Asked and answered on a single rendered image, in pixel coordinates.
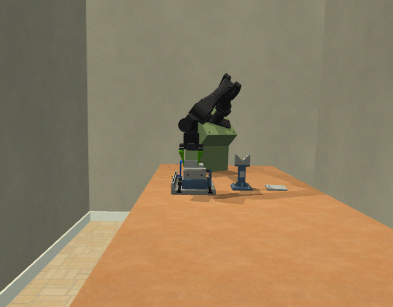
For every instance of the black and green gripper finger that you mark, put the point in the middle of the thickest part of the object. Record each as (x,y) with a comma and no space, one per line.
(199,154)
(181,154)

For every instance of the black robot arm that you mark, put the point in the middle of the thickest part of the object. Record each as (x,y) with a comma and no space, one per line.
(201,111)

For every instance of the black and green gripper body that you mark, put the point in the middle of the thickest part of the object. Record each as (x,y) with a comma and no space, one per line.
(196,148)

